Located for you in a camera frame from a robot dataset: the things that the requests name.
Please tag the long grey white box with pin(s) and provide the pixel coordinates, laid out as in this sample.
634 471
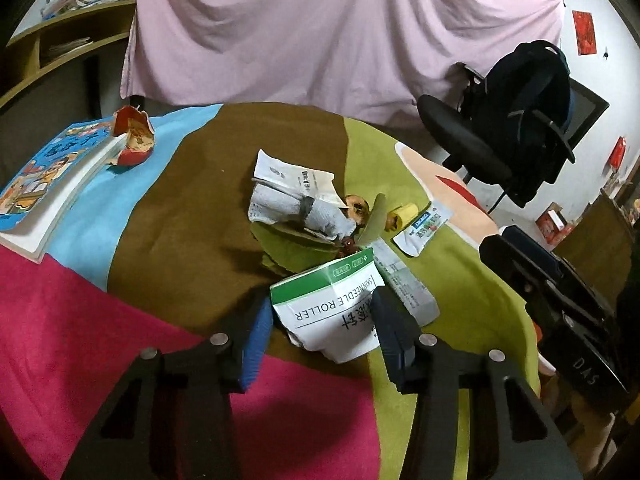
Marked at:
407 285

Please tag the colourful patchwork blanket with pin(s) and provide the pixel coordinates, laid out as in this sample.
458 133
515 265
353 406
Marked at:
175 235

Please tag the crumpled white paper packet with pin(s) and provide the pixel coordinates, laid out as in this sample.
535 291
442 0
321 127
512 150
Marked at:
290 175

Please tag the red cardboard box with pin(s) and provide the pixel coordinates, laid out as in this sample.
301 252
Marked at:
552 225

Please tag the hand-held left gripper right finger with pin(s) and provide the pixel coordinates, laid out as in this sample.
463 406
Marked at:
395 342

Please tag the black office chair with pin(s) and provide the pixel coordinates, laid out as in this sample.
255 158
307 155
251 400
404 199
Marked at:
460 140

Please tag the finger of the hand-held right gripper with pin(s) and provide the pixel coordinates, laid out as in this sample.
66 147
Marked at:
505 260
540 255

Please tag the white green sachet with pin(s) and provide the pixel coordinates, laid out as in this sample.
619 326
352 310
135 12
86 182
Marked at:
422 230

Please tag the dark blue backpack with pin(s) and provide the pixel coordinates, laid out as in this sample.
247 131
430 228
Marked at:
525 120

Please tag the cartoon cover book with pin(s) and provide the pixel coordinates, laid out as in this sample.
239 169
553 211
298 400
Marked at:
45 180

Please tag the wooden shelf unit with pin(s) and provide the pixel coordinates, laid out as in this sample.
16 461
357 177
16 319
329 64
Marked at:
30 80

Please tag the red hanging ornament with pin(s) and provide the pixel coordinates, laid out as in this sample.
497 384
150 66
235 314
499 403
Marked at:
618 152

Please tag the small dark red berries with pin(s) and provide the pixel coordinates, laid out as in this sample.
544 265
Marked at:
348 245

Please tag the pink hanging sheet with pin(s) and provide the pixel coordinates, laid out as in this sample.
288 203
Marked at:
325 35

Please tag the wooden cabinet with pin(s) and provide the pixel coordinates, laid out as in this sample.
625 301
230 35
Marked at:
595 240

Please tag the small yellow peel piece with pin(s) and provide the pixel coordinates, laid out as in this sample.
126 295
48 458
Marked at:
404 215

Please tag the narrow green leaf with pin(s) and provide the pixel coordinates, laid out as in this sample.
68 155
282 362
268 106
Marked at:
372 222

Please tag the large green leaf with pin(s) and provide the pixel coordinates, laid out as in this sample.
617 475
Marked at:
295 252

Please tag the torn red packet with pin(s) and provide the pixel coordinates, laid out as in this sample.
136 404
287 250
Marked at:
135 137

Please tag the crumpled grey white wrapper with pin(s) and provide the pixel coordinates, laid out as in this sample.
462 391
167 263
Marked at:
285 205

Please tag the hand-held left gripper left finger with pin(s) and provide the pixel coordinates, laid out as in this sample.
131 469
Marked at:
255 342

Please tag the red wall poster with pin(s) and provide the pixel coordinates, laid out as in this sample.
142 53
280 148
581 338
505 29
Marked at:
584 32

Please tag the brown apple core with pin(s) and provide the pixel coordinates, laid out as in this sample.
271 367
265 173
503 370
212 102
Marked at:
357 209

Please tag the torn white green carton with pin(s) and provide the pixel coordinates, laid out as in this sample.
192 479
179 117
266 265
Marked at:
325 310

